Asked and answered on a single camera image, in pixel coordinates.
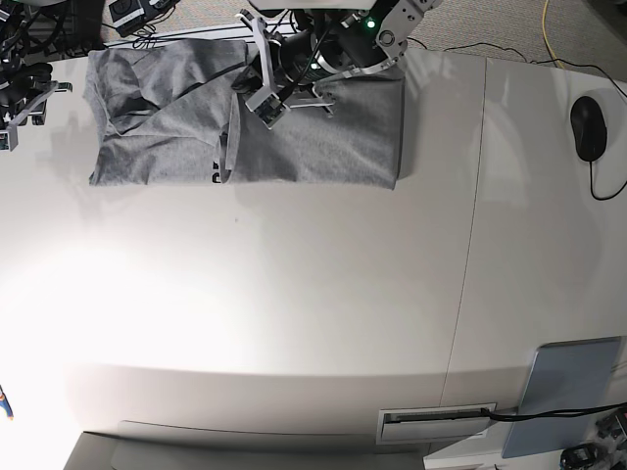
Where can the grey T-shirt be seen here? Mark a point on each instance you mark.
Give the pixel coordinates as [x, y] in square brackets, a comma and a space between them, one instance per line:
[170, 115]

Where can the grey blue tablet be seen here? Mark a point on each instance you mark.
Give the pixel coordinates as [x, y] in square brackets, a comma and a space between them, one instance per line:
[568, 375]

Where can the black device box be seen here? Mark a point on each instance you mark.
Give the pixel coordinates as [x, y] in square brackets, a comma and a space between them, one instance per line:
[127, 16]

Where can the white cable tray slot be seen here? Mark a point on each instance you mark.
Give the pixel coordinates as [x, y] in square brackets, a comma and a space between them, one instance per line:
[408, 426]

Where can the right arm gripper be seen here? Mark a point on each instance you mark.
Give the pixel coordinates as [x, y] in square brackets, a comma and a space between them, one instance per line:
[26, 87]

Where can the blue orange tool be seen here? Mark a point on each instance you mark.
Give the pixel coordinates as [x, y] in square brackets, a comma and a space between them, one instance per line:
[5, 405]

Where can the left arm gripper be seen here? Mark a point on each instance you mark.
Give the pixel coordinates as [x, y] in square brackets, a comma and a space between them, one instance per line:
[345, 54]

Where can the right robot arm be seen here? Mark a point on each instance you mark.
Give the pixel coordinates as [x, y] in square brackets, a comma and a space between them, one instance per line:
[35, 34]

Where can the black computer mouse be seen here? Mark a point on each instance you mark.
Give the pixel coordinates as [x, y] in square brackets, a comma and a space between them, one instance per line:
[588, 128]

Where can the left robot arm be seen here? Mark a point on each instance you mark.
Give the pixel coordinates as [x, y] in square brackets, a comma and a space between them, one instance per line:
[395, 22]

